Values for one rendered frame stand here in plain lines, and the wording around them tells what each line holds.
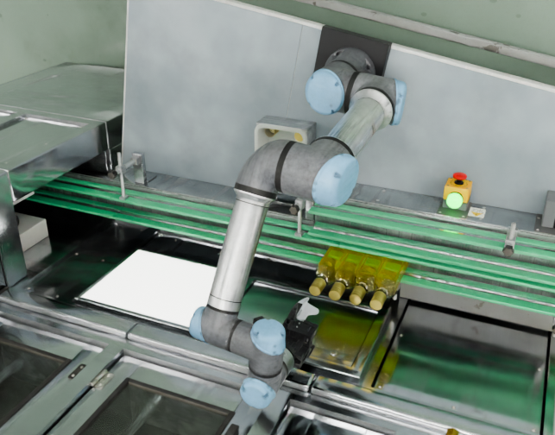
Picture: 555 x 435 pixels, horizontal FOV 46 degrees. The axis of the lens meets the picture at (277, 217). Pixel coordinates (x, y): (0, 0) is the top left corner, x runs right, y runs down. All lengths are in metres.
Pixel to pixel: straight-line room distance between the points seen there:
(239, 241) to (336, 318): 0.59
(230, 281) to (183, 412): 0.42
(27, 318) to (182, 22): 1.03
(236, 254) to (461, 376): 0.74
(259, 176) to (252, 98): 0.75
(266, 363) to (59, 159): 1.16
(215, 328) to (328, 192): 0.39
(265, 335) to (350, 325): 0.54
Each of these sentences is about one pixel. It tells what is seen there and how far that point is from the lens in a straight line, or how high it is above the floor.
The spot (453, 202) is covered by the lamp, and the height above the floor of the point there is 0.85.
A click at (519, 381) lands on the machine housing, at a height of 1.12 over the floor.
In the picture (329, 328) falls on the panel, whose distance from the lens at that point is 1.88.
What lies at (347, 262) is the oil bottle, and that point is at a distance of 1.88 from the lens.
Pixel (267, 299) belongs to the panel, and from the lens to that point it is 1.99.
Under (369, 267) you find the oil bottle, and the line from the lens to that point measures 1.86.
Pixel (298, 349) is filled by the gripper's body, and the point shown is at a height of 1.43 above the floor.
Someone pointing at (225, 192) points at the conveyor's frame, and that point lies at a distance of 2.22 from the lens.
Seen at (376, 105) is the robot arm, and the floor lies 1.06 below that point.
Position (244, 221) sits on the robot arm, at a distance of 1.41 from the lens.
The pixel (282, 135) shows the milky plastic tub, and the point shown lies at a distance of 2.09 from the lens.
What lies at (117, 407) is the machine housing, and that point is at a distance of 1.74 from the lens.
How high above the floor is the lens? 2.58
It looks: 55 degrees down
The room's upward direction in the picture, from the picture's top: 137 degrees counter-clockwise
